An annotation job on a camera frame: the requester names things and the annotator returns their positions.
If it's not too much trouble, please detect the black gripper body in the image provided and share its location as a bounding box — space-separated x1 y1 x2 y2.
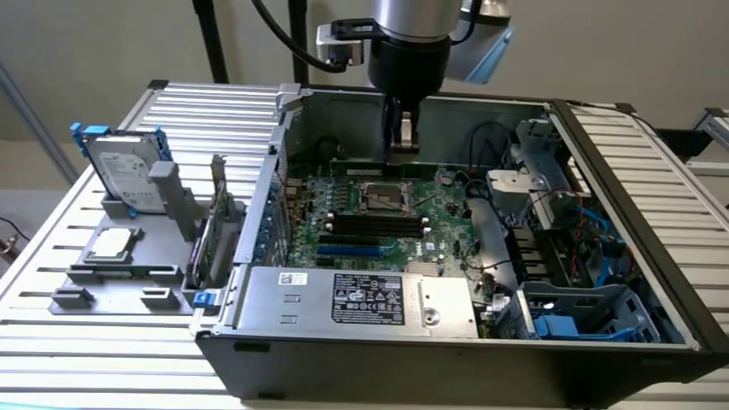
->
365 37 454 103

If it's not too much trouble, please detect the green RAM stick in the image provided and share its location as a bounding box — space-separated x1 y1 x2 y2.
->
328 159 441 179
68 265 179 278

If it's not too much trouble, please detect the black RAM slot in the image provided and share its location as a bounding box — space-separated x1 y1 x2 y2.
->
333 219 426 234
332 224 426 239
333 214 428 229
333 210 428 224

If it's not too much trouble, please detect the black expansion slot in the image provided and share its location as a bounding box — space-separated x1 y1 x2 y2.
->
317 232 384 248

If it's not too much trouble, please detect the long blue expansion slot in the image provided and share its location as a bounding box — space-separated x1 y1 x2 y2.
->
316 243 384 259

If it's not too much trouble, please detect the CPU socket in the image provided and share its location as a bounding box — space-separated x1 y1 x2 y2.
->
348 179 420 214

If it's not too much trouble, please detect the black stand pole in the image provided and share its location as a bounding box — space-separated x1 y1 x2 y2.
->
286 0 312 85
192 0 232 85

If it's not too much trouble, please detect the metal drive cage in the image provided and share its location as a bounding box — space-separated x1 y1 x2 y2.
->
508 118 592 202

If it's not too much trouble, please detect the green motherboard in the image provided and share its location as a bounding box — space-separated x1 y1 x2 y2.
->
283 164 502 296

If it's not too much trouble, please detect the silver chipset heat sink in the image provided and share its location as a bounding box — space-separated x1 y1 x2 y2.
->
405 261 444 279

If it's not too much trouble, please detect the graphics card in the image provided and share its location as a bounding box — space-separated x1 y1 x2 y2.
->
184 153 239 290

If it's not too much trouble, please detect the grey parts rack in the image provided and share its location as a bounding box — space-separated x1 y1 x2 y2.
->
49 161 247 317

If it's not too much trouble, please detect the silver power supply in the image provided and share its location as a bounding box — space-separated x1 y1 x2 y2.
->
232 266 481 341

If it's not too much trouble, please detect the hard disk with blue carrier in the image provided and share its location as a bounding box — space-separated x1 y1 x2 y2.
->
69 122 175 220

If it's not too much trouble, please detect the blue and grey disk bay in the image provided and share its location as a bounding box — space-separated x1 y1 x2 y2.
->
500 279 666 344

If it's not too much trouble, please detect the silver CPU chip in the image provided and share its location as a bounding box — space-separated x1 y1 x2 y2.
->
91 227 145 260

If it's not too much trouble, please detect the black open PC case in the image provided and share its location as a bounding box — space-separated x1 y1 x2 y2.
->
192 86 729 407

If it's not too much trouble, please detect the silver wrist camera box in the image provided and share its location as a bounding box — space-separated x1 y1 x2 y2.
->
314 20 378 69

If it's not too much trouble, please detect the black camera cable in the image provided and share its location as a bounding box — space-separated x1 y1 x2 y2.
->
248 0 349 73

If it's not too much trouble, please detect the grey air duct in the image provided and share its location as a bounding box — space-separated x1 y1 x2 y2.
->
466 197 521 286

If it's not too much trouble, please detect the blue disk wire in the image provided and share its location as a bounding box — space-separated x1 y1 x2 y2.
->
572 203 630 288

